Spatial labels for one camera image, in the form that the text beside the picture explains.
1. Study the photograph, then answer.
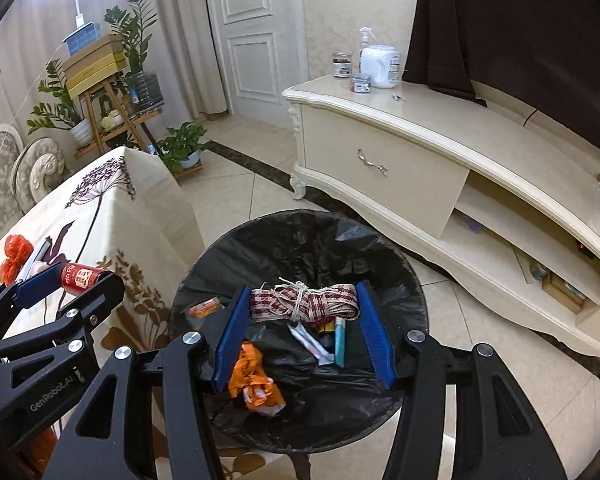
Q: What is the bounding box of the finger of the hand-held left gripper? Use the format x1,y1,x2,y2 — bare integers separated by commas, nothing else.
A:
0,265,65,346
0,271,127,361

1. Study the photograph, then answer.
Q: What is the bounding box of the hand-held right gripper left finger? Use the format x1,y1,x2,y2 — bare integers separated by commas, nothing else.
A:
42,285,253,480

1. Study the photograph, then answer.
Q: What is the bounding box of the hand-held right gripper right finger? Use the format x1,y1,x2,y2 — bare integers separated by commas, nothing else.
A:
355,281,568,480

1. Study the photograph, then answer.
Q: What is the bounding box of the red label bottle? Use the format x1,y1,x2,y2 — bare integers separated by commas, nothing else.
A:
60,262,106,295

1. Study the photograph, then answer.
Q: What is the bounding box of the orange plastic bag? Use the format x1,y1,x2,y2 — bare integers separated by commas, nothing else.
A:
228,341,287,413

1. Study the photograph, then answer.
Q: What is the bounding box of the teal tube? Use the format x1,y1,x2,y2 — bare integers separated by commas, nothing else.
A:
334,316,347,367

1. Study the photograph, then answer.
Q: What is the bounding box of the clear wrapper orange print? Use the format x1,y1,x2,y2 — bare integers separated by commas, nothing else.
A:
185,298,222,318

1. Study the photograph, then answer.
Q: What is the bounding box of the woven ribbon bundle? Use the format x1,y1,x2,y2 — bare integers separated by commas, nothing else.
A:
250,277,361,322

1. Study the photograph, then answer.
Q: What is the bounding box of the white snack wrapper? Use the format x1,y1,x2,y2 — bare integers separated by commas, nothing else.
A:
287,322,336,367

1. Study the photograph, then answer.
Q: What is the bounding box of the trash bin black liner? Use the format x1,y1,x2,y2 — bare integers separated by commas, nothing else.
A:
169,208,428,453

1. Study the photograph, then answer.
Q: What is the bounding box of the orange mesh bag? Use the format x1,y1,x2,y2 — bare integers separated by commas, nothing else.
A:
0,234,35,283

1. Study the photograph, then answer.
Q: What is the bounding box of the floral cream tablecloth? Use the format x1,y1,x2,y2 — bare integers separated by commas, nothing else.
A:
0,146,311,480

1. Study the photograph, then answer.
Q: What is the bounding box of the ornate cream sofa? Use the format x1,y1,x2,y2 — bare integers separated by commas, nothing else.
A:
0,124,67,266

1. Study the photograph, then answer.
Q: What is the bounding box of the small green potted plant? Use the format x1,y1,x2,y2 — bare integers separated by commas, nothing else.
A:
157,122,210,181

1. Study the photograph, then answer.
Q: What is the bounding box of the wooden plant stand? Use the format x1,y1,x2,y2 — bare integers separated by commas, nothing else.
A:
75,72,165,161

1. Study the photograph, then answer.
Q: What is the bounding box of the leafy plant white pot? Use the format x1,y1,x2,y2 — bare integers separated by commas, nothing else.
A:
27,60,95,150

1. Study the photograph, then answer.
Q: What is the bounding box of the cream TV cabinet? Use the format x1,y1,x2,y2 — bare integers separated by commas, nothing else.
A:
281,75,600,381

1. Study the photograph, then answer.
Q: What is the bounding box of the brown box on shelf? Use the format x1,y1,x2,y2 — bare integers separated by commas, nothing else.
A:
542,272,586,314

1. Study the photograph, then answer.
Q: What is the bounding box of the yellow box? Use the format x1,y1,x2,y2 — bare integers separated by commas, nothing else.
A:
66,62,129,97

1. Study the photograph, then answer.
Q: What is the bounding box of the brown cardboard box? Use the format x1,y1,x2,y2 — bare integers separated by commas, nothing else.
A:
62,34,126,75

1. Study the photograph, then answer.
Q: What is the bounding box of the blue box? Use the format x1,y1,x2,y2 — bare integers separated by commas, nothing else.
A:
62,22,103,56

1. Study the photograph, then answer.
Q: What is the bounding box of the tall plant dark pot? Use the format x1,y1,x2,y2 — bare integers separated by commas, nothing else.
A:
104,0,163,106

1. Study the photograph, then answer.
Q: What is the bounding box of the sheer beige curtain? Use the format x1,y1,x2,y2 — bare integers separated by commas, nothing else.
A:
0,0,228,131

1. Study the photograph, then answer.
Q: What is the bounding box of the white plastic container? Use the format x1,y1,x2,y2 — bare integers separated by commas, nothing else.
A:
367,45,403,89

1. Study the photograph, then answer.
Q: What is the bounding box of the white panel door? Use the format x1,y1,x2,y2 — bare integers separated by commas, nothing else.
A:
202,0,311,128

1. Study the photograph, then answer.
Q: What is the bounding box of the clear spray bottle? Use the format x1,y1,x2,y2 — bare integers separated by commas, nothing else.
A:
358,27,376,73

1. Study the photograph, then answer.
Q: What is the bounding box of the dark brown cloth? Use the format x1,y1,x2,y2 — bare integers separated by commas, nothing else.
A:
402,0,600,163

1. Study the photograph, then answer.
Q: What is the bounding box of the metal drawer handle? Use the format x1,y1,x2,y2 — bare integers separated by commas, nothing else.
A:
357,148,388,176

